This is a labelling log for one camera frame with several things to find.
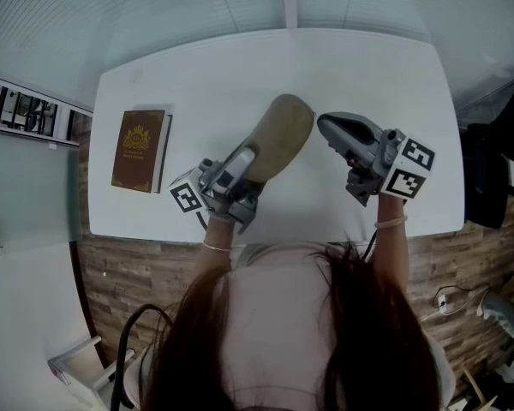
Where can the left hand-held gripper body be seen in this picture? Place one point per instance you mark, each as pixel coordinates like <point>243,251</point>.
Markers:
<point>186,195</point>

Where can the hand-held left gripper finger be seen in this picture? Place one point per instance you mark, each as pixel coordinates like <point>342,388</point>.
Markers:
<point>242,163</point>

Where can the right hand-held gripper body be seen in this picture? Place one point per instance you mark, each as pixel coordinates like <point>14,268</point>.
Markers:
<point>407,182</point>

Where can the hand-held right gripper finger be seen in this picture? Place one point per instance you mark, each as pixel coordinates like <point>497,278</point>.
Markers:
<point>347,144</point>
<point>362,124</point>

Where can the person's left forearm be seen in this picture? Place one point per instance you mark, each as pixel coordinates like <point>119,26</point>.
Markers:
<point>214,259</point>

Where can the person's right forearm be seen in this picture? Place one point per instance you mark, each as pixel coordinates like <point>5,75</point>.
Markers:
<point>392,255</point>

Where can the brown hardcover book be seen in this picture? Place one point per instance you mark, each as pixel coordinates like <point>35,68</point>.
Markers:
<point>137,152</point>

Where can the black office chair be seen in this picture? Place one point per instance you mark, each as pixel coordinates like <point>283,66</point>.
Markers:
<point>484,178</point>

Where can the white power adapter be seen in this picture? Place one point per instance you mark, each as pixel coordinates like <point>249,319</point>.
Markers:
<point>443,303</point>

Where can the grey sneaker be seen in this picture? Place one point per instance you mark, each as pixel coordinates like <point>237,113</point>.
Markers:
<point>499,313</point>

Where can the person's torso in pale top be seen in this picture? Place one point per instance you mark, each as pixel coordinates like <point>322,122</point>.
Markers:
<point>278,336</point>

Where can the white folding stool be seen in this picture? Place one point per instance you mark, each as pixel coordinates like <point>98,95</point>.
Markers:
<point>59,368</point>

